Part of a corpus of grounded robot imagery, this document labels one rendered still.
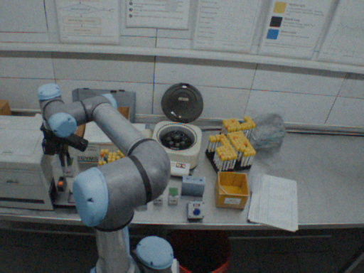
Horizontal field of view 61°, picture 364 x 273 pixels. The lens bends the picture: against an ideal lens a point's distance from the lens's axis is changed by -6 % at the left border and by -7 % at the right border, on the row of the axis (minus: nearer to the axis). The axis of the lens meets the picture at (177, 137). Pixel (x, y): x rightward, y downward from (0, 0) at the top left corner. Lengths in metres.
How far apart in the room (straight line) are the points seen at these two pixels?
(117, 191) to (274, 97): 1.35
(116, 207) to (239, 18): 1.14
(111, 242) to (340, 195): 1.27
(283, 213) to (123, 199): 1.00
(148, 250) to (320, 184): 1.04
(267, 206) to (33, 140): 1.05
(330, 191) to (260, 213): 0.44
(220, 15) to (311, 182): 0.94
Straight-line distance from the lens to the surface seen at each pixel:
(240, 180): 1.57
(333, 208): 1.72
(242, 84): 1.79
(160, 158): 0.74
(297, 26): 1.70
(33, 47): 1.71
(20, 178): 1.38
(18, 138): 1.41
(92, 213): 0.69
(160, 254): 1.06
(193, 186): 1.47
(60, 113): 1.02
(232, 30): 1.62
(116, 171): 0.70
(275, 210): 1.57
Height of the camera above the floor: 2.06
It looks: 41 degrees down
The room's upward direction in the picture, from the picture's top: 7 degrees clockwise
